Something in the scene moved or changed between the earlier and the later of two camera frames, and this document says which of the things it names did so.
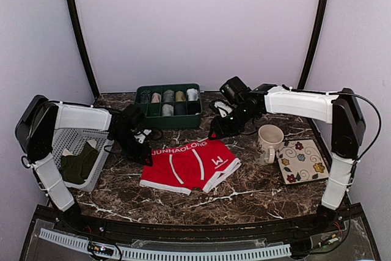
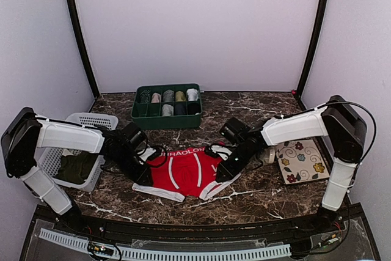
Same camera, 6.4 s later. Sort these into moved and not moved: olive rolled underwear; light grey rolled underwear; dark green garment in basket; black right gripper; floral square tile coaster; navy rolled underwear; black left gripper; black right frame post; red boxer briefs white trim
Moved: black left gripper; red boxer briefs white trim; black right gripper
Not moved: navy rolled underwear; dark green garment in basket; black right frame post; floral square tile coaster; light grey rolled underwear; olive rolled underwear
